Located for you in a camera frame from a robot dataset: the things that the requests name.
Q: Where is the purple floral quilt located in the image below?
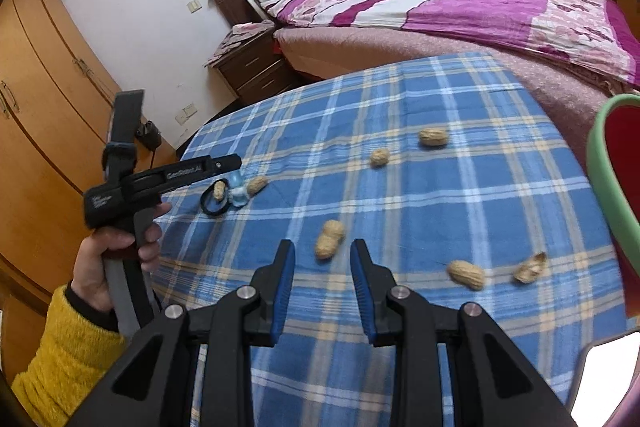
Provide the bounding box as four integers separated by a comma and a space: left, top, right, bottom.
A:
262, 0, 639, 87

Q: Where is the peanut behind orange box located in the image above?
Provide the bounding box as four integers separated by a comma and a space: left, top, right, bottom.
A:
418, 127, 449, 147

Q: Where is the red bucket green rim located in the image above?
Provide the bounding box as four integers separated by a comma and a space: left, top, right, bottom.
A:
584, 92, 640, 278

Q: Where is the peanut front centre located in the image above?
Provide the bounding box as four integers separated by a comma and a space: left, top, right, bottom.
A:
447, 260, 486, 291

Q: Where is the peanut beside blue wrapper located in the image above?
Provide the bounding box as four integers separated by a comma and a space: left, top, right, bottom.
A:
246, 176, 269, 197

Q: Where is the blue plaid blanket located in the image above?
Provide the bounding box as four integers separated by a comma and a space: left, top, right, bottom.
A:
153, 53, 627, 426

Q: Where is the peanut inside hair band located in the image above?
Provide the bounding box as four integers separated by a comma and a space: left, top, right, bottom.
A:
213, 179, 227, 202

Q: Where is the black hair band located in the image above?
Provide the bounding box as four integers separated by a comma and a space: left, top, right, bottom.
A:
200, 179, 231, 218

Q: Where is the open peanut shell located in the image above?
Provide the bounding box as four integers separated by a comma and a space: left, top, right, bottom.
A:
513, 251, 548, 285

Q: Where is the black charger on wardrobe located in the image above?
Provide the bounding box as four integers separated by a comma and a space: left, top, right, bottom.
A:
134, 120, 163, 152

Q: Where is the pink bed mattress sheet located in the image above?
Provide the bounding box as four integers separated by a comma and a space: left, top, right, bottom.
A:
274, 27, 610, 165

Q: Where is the dark wooden nightstand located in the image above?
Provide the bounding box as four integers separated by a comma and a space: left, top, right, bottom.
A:
213, 32, 296, 106

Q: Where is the orange wooden wardrobe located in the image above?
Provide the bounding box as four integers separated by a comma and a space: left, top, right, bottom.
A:
0, 0, 177, 388

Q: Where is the person's left hand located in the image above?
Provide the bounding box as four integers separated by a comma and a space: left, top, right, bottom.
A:
65, 202, 171, 331

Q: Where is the yellow sweater left forearm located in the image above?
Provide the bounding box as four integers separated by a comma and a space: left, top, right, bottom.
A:
11, 285, 127, 426

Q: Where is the pink cloth on nightstand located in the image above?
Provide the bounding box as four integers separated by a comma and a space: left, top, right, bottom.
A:
204, 20, 276, 67

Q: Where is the peanut near gripper tips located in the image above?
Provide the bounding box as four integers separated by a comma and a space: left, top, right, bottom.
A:
314, 220, 345, 260

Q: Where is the light blue plastic wrapper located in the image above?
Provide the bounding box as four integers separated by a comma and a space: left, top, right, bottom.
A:
227, 170, 250, 208

